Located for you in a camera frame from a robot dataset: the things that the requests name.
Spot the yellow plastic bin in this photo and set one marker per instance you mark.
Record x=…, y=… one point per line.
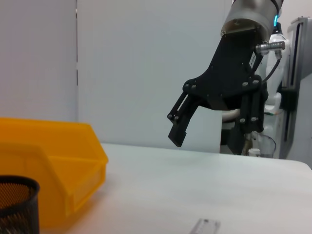
x=36, y=146

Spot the clear measuring beaker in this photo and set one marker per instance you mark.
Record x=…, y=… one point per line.
x=267, y=146

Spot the clear plastic ruler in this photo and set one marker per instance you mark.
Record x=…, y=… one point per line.
x=206, y=226

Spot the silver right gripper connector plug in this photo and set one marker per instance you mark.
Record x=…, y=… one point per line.
x=270, y=46

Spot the small white jar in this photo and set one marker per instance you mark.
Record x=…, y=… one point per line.
x=254, y=151

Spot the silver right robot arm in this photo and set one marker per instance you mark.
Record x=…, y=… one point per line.
x=246, y=14

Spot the grey metal cabinet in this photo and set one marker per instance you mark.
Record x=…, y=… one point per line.
x=304, y=109

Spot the black mesh pen holder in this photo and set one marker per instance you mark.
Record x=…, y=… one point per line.
x=17, y=207

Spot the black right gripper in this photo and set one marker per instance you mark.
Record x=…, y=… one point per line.
x=231, y=68

